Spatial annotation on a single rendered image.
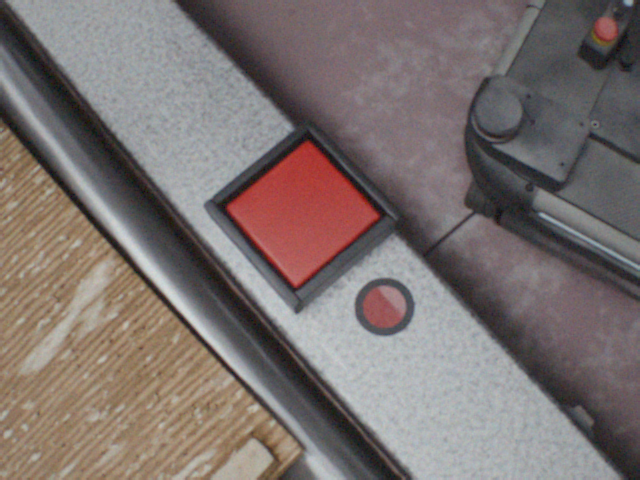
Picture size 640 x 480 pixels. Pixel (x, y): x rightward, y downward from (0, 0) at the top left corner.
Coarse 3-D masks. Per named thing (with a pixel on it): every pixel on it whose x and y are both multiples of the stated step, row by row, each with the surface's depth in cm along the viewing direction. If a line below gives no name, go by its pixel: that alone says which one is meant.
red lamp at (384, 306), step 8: (376, 288) 46; (384, 288) 46; (392, 288) 46; (368, 296) 46; (376, 296) 46; (384, 296) 46; (392, 296) 46; (400, 296) 46; (368, 304) 46; (376, 304) 46; (384, 304) 46; (392, 304) 46; (400, 304) 46; (368, 312) 46; (376, 312) 46; (384, 312) 46; (392, 312) 46; (400, 312) 46; (368, 320) 46; (376, 320) 45; (384, 320) 45; (392, 320) 45; (400, 320) 45
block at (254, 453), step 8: (256, 440) 39; (248, 448) 39; (256, 448) 39; (264, 448) 39; (232, 456) 39; (240, 456) 39; (248, 456) 39; (256, 456) 39; (264, 456) 39; (272, 456) 39; (224, 464) 39; (232, 464) 39; (240, 464) 39; (248, 464) 39; (256, 464) 39; (264, 464) 39; (272, 464) 40; (224, 472) 39; (232, 472) 39; (240, 472) 39; (248, 472) 39; (256, 472) 39; (264, 472) 40
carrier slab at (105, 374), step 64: (0, 128) 48; (0, 192) 47; (64, 192) 47; (0, 256) 46; (64, 256) 46; (0, 320) 45; (64, 320) 44; (128, 320) 44; (0, 384) 44; (64, 384) 43; (128, 384) 43; (192, 384) 43; (0, 448) 42; (64, 448) 42; (128, 448) 42; (192, 448) 42
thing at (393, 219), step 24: (312, 120) 47; (288, 144) 47; (336, 144) 47; (264, 168) 47; (240, 192) 47; (360, 192) 47; (216, 216) 46; (384, 216) 47; (240, 240) 46; (360, 240) 45; (264, 264) 45; (336, 264) 45; (288, 288) 45; (312, 288) 45
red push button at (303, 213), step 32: (288, 160) 47; (320, 160) 47; (256, 192) 47; (288, 192) 47; (320, 192) 46; (352, 192) 46; (256, 224) 46; (288, 224) 46; (320, 224) 46; (352, 224) 46; (288, 256) 45; (320, 256) 45
